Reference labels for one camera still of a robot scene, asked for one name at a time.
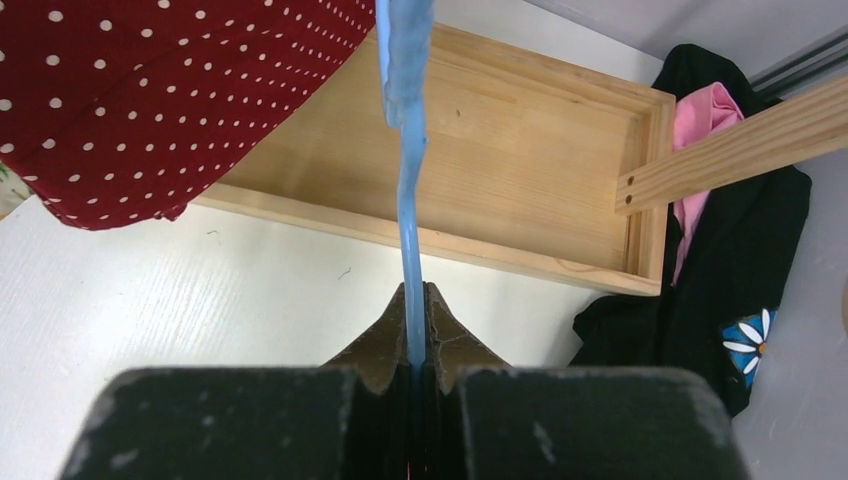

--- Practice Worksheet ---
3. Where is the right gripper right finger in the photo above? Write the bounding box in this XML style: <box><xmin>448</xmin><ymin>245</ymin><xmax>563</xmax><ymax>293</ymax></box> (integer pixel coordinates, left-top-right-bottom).
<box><xmin>423</xmin><ymin>282</ymin><xmax>508</xmax><ymax>479</ymax></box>

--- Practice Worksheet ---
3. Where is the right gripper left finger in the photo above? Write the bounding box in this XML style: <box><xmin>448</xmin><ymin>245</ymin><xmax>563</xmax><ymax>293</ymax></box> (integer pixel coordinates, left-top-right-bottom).
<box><xmin>325</xmin><ymin>286</ymin><xmax>407</xmax><ymax>479</ymax></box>

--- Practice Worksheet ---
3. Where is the blue wire hanger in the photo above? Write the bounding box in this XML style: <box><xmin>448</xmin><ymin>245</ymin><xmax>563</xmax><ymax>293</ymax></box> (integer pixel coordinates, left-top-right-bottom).
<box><xmin>375</xmin><ymin>0</ymin><xmax>434</xmax><ymax>367</ymax></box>

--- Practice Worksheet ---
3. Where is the wooden clothes rack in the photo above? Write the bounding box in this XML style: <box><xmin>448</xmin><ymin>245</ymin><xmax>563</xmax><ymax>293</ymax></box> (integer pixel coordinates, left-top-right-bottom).
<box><xmin>197</xmin><ymin>25</ymin><xmax>847</xmax><ymax>296</ymax></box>

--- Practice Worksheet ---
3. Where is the black garment with flower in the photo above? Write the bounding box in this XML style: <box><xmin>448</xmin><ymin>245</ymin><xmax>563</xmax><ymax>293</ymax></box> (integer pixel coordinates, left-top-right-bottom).
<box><xmin>568</xmin><ymin>43</ymin><xmax>814</xmax><ymax>419</ymax></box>

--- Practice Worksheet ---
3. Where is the dark red polka-dot garment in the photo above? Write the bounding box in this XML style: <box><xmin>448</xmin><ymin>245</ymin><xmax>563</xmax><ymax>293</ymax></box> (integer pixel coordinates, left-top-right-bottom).
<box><xmin>1</xmin><ymin>0</ymin><xmax>375</xmax><ymax>231</ymax></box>

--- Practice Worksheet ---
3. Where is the yellow floral print garment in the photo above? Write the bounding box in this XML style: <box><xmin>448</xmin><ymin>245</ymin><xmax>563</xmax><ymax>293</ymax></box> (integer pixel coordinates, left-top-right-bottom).
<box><xmin>0</xmin><ymin>164</ymin><xmax>33</xmax><ymax>219</ymax></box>

